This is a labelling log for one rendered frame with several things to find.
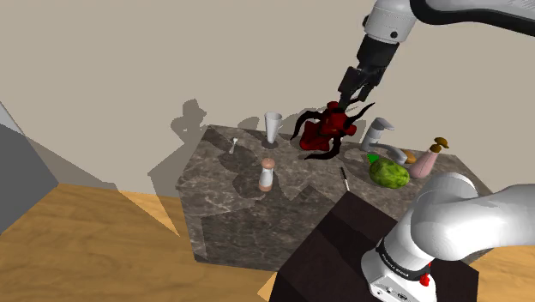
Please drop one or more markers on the pink bottle with brown pump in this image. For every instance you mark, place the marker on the pink bottle with brown pump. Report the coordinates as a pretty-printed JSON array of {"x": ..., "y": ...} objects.
[{"x": 424, "y": 165}]

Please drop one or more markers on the grey tap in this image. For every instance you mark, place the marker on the grey tap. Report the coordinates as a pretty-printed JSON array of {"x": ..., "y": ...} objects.
[{"x": 374, "y": 134}]

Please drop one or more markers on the small silver spoon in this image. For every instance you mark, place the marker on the small silver spoon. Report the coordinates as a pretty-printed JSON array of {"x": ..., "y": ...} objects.
[{"x": 234, "y": 144}]

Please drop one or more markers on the black and white pen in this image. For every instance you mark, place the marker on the black and white pen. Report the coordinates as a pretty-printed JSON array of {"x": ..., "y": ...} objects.
[{"x": 344, "y": 177}]

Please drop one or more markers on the green knobbly fruit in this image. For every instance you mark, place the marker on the green knobbly fruit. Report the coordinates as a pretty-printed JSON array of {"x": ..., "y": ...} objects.
[{"x": 388, "y": 173}]

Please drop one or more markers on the white cup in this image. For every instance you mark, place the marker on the white cup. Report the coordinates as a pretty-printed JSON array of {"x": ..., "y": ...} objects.
[{"x": 273, "y": 123}]

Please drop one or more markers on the white shaker with tan cap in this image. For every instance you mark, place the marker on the white shaker with tan cap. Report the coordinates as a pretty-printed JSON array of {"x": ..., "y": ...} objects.
[{"x": 266, "y": 177}]

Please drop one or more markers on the tan oval thing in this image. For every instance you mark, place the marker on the tan oval thing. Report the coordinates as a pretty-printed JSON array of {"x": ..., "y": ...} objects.
[{"x": 410, "y": 157}]

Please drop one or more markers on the bright green pointed thing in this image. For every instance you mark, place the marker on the bright green pointed thing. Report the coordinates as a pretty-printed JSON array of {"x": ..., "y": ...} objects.
[{"x": 372, "y": 158}]

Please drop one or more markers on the red figure with black horns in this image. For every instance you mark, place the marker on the red figure with black horns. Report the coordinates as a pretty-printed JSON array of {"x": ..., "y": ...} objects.
[{"x": 322, "y": 131}]

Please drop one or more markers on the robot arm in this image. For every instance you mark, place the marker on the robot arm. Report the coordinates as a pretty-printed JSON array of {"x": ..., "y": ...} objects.
[{"x": 451, "y": 217}]

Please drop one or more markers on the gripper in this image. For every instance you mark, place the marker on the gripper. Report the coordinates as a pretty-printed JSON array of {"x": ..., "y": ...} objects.
[{"x": 376, "y": 54}]

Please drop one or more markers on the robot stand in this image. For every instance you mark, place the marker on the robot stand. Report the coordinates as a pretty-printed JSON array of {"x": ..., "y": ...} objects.
[{"x": 334, "y": 251}]

